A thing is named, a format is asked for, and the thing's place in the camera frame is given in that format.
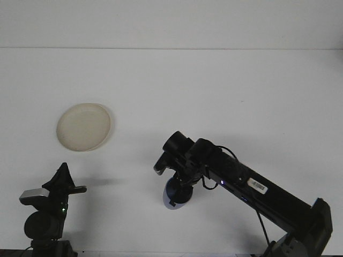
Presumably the pale blue cup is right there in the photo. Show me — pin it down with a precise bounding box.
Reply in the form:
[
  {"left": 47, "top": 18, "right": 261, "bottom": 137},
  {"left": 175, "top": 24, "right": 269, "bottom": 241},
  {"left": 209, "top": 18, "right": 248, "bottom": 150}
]
[{"left": 162, "top": 178, "right": 194, "bottom": 211}]

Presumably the pale round plate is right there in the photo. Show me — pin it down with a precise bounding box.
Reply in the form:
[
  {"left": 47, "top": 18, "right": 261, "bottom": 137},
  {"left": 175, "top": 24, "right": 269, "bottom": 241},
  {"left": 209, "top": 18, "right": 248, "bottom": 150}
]
[{"left": 56, "top": 103, "right": 112, "bottom": 153}]

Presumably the grey camera box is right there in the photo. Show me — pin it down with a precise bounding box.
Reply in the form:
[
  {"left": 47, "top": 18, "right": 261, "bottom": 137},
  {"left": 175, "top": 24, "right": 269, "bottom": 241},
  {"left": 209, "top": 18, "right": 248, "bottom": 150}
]
[
  {"left": 153, "top": 155, "right": 169, "bottom": 176},
  {"left": 19, "top": 188, "right": 50, "bottom": 206}
]

